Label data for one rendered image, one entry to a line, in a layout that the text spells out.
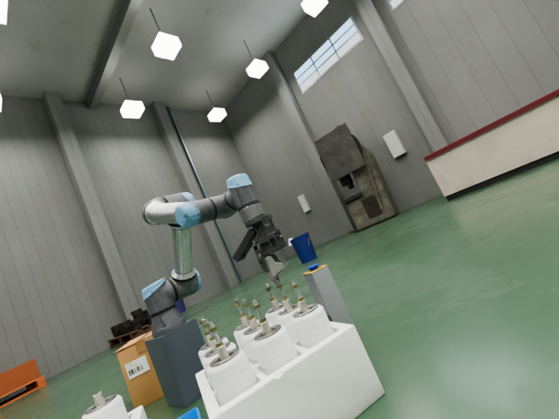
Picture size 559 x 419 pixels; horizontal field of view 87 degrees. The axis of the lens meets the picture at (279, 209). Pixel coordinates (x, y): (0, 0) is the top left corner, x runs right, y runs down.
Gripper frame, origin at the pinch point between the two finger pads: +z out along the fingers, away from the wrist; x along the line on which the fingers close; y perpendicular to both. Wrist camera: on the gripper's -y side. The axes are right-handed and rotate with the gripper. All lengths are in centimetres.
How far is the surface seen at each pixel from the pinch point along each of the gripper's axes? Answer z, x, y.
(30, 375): 11, 214, -531
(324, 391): 25.5, -19.2, 8.5
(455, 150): -33, 436, 176
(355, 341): 20.3, -10.5, 18.1
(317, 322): 12.5, -12.4, 11.5
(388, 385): 34.7, -6.2, 20.0
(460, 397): 35, -17, 35
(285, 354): 14.9, -19.6, 3.4
